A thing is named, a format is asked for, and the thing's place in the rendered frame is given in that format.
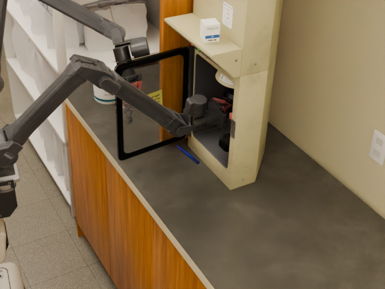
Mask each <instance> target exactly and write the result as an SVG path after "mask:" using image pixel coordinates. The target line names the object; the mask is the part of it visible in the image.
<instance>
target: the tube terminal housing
mask: <svg viewBox="0 0 385 289"><path fill-rule="evenodd" d="M223 1H225V2H227V3H229V4H230V5H232V6H233V7H234V9H233V24H232V30H230V29H229V28H228V27H226V26H225V25H223V24H222V9H223ZM282 3H283V0H194V4H193V14H195V15H196V16H197V17H199V18H200V19H207V18H216V20H217V21H218V22H219V23H220V24H221V25H220V34H222V35H223V36H225V37H226V38H227V39H229V40H230V41H231V42H233V43H234V44H236V45H237V46H238V47H240V48H241V49H242V58H241V71H240V76H239V77H236V78H232V77H231V76H230V75H229V74H227V73H226V72H225V71H224V70H223V69H221V68H220V67H219V66H218V65H217V64H215V63H214V62H212V61H211V60H210V59H208V58H206V56H205V55H203V54H202V53H201V52H199V51H198V50H196V49H195V56H196V54H199V55H200V56H201V57H203V58H204V59H205V60H206V61H207V62H208V63H210V64H211V65H212V66H213V67H214V68H216V69H217V70H219V71H220V72H221V73H222V74H223V75H225V76H226V77H227V78H228V79H229V80H231V81H232V82H233V84H234V98H233V111H232V119H231V121H232V120H234V121H235V133H234V139H233V138H232V137H231V136H230V146H229V159H228V166H227V168H224V167H223V166H222V165H221V164H220V163H219V162H218V161H217V160H216V159H215V158H214V157H213V156H212V155H211V154H210V153H209V152H208V151H207V150H206V148H205V147H204V146H203V145H202V144H201V143H200V142H199V141H198V140H197V139H196V138H195V137H194V136H193V131H191V138H190V137H189V136H188V147H189V148H190V149H192V151H193V152H194V153H195V154H196V155H197V156H198V157H199V158H200V159H201V160H202V161H203V162H204V163H205V164H206V165H207V166H208V167H209V169H210V170H211V171H212V172H213V173H214V174H215V175H216V176H217V177H218V178H219V179H220V180H221V181H222V182H223V183H224V184H225V185H226V186H227V187H228V188H229V189H230V190H232V189H235V188H238V187H241V186H244V185H247V184H250V183H253V182H255V181H256V177H257V174H258V171H259V168H260V164H261V161H262V158H263V155H264V151H265V142H266V133H267V127H268V119H269V109H270V100H271V95H272V86H273V77H274V68H275V63H276V53H277V44H278V35H279V29H280V21H281V12H282ZM194 80H195V58H194ZM193 95H194V86H193Z"/></svg>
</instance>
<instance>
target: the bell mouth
mask: <svg viewBox="0 0 385 289"><path fill-rule="evenodd" d="M215 78H216V80H217V81H218V82H219V83H221V84H222V85H224V86H226V87H229V88H232V89H234V84H233V82H232V81H231V80H229V79H228V78H227V77H226V76H225V75H223V74H222V73H221V72H220V71H219V70H218V71H217V72H216V74H215Z"/></svg>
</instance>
